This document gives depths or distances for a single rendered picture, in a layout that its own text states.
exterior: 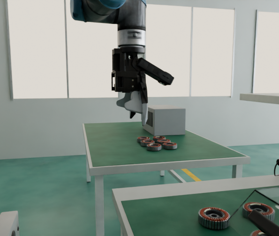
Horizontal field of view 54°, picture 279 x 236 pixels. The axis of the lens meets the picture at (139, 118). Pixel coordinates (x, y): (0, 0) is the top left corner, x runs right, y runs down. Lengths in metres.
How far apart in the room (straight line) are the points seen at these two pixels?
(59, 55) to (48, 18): 0.60
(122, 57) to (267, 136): 5.60
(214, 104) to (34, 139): 3.31
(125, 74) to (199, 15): 4.72
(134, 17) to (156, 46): 4.28
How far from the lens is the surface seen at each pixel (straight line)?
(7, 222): 0.62
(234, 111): 5.68
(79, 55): 4.78
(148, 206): 1.19
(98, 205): 1.83
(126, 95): 0.79
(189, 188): 1.39
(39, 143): 4.91
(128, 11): 0.73
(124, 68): 0.73
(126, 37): 0.72
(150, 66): 0.74
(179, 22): 5.22
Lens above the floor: 1.26
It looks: 7 degrees down
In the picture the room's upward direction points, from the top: straight up
